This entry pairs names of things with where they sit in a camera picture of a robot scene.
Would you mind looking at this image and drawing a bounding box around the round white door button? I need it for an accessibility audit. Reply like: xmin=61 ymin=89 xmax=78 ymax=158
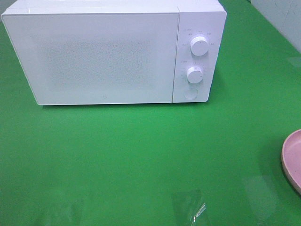
xmin=184 ymin=88 xmax=198 ymax=100

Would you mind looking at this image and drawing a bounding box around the pink round plate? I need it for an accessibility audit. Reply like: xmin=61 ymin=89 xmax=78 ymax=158
xmin=281 ymin=129 xmax=301 ymax=194

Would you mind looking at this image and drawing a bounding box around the lower white microwave knob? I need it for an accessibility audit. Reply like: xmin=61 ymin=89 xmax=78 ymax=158
xmin=187 ymin=66 xmax=204 ymax=84

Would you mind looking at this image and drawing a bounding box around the white microwave knob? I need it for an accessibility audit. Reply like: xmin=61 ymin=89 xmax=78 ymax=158
xmin=190 ymin=34 xmax=209 ymax=57
xmin=187 ymin=66 xmax=204 ymax=84

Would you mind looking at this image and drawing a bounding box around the upper white microwave knob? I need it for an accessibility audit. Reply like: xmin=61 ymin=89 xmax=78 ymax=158
xmin=190 ymin=34 xmax=209 ymax=57

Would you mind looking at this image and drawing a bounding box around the white microwave oven body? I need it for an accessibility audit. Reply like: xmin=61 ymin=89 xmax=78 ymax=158
xmin=1 ymin=0 xmax=227 ymax=103

